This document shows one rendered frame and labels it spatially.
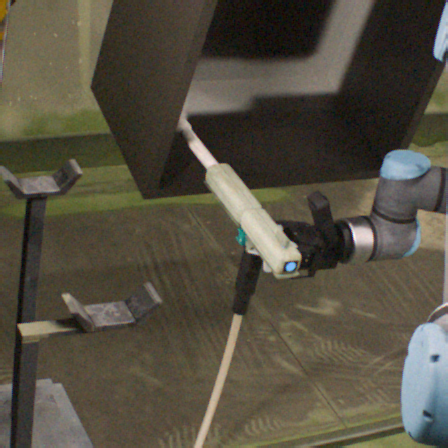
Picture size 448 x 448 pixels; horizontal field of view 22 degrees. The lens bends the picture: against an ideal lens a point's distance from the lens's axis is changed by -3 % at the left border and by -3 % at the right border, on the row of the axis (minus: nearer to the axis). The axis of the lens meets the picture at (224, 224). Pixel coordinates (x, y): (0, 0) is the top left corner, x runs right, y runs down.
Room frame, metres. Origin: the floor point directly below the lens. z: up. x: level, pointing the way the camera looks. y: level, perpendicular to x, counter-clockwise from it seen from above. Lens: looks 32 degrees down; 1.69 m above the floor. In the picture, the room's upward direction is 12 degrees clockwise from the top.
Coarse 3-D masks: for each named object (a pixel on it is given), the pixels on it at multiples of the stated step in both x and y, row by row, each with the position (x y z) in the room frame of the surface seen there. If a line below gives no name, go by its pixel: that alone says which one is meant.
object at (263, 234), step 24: (192, 144) 2.06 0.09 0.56; (216, 168) 1.97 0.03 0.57; (216, 192) 1.93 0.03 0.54; (240, 192) 1.90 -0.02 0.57; (240, 216) 1.85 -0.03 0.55; (264, 216) 1.84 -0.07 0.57; (264, 240) 1.77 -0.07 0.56; (288, 240) 1.75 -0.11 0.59; (240, 264) 1.83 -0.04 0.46; (240, 288) 1.82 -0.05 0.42; (240, 312) 1.82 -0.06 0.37
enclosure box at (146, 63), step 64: (128, 0) 2.17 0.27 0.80; (192, 0) 1.94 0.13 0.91; (256, 0) 2.42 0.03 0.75; (320, 0) 2.50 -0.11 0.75; (384, 0) 2.46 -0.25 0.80; (128, 64) 2.13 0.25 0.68; (192, 64) 1.94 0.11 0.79; (256, 64) 2.48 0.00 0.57; (320, 64) 2.57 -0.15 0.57; (384, 64) 2.42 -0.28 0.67; (128, 128) 2.09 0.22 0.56; (192, 128) 2.24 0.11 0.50; (256, 128) 2.31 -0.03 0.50; (320, 128) 2.38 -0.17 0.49; (384, 128) 2.37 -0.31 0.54; (192, 192) 2.04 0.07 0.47
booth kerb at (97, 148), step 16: (432, 112) 3.31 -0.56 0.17; (432, 128) 3.31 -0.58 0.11; (0, 144) 2.61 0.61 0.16; (16, 144) 2.63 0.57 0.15; (32, 144) 2.65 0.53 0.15; (48, 144) 2.68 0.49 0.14; (64, 144) 2.70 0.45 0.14; (80, 144) 2.72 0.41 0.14; (96, 144) 2.75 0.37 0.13; (112, 144) 2.77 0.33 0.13; (416, 144) 3.28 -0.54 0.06; (432, 144) 3.32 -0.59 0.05; (0, 160) 2.61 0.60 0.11; (16, 160) 2.63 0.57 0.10; (32, 160) 2.66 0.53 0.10; (48, 160) 2.68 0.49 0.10; (64, 160) 2.70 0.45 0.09; (80, 160) 2.72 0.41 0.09; (96, 160) 2.75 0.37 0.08; (112, 160) 2.77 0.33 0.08
